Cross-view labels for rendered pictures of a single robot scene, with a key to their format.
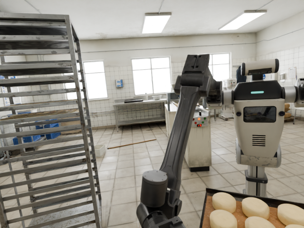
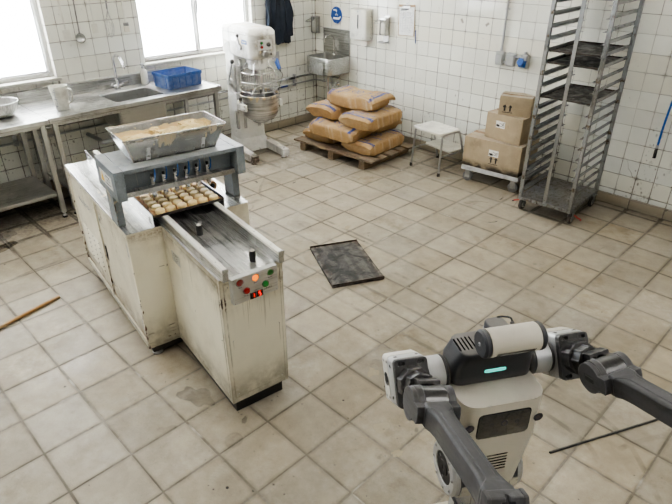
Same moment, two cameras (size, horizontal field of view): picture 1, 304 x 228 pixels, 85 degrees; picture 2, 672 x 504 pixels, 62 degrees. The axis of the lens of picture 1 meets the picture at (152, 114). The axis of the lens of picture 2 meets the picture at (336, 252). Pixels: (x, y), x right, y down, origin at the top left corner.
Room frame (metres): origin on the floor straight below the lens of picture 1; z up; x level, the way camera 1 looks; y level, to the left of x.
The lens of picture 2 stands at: (0.30, 0.41, 2.19)
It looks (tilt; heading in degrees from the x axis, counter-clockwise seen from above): 29 degrees down; 322
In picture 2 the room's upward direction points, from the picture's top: straight up
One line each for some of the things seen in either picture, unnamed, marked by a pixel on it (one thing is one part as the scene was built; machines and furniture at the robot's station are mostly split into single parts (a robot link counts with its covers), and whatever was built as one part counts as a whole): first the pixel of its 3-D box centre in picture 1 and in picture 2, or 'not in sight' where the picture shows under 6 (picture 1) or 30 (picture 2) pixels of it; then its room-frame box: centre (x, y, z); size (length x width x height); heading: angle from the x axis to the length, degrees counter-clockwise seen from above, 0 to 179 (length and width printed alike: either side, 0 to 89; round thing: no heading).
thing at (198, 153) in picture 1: (193, 136); (225, 304); (2.65, -0.65, 0.45); 0.70 x 0.34 x 0.90; 178
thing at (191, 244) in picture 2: not in sight; (146, 201); (3.27, -0.53, 0.87); 2.01 x 0.03 x 0.07; 178
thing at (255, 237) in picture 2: (192, 106); (193, 189); (3.27, -0.82, 0.87); 2.01 x 0.03 x 0.07; 178
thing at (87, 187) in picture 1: (66, 191); not in sight; (1.55, 0.92, 0.33); 0.64 x 0.03 x 0.03; 106
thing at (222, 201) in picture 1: (223, 202); not in sight; (0.35, -0.15, 1.02); 0.05 x 0.05 x 0.02
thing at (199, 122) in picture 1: (198, 121); (254, 283); (2.29, -0.65, 0.77); 0.24 x 0.04 x 0.14; 88
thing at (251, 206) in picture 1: (254, 208); not in sight; (0.32, -0.20, 1.02); 0.05 x 0.05 x 0.02
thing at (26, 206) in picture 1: (51, 199); not in sight; (1.17, 0.82, 0.51); 0.64 x 0.03 x 0.03; 106
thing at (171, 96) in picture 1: (186, 100); (174, 179); (3.16, -0.67, 1.01); 0.72 x 0.33 x 0.34; 88
